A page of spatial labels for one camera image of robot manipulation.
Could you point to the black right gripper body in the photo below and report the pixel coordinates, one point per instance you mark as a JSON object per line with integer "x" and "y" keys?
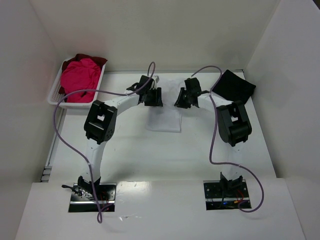
{"x": 183, "y": 99}

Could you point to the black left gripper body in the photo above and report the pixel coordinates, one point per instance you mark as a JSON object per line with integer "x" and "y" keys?
{"x": 153, "y": 97}

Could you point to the white t shirt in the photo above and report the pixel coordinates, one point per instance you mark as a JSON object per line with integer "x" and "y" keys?
{"x": 168, "y": 118}

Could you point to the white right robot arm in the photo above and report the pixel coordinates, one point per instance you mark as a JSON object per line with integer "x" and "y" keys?
{"x": 231, "y": 122}

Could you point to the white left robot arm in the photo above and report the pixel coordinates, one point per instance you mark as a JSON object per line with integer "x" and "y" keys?
{"x": 100, "y": 126}

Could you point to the folded black t shirt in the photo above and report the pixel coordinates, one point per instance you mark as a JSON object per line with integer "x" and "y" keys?
{"x": 233, "y": 88}

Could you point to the dark red t shirt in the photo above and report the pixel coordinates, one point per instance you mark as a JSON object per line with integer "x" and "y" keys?
{"x": 100, "y": 61}

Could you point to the pink t shirt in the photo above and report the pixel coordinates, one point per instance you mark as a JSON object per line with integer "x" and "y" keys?
{"x": 80, "y": 75}

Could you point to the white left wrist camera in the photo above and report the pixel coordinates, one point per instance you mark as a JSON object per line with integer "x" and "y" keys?
{"x": 155, "y": 80}

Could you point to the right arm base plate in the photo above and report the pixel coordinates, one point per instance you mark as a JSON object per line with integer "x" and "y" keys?
{"x": 215, "y": 199}

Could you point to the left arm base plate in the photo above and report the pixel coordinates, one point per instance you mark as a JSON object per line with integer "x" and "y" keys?
{"x": 83, "y": 202}

